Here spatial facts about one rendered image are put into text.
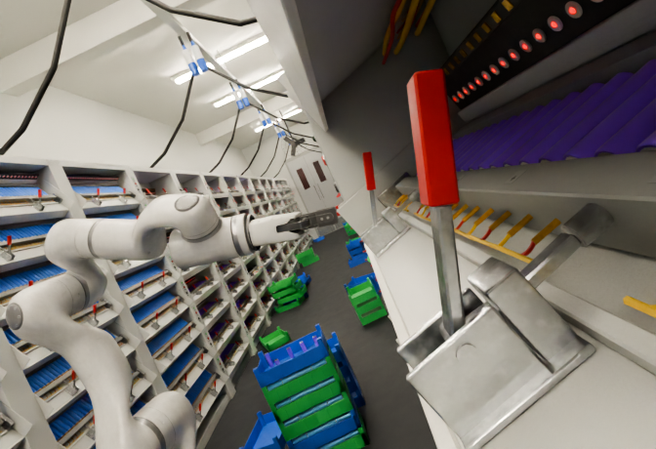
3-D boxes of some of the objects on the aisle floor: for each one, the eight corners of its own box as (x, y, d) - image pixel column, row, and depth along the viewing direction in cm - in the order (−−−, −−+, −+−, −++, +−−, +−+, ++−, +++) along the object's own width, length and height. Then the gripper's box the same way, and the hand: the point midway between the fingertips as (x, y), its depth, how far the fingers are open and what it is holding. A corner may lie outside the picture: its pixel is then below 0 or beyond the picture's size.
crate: (282, 452, 186) (275, 436, 186) (244, 466, 189) (237, 450, 189) (296, 413, 216) (290, 399, 215) (264, 425, 219) (257, 411, 219)
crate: (303, 477, 163) (294, 460, 163) (302, 447, 183) (295, 431, 183) (369, 444, 165) (361, 427, 164) (362, 418, 185) (354, 402, 185)
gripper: (233, 219, 74) (332, 197, 73) (253, 213, 90) (334, 195, 89) (242, 259, 74) (341, 238, 73) (261, 245, 90) (341, 227, 90)
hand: (327, 217), depth 81 cm, fingers open, 3 cm apart
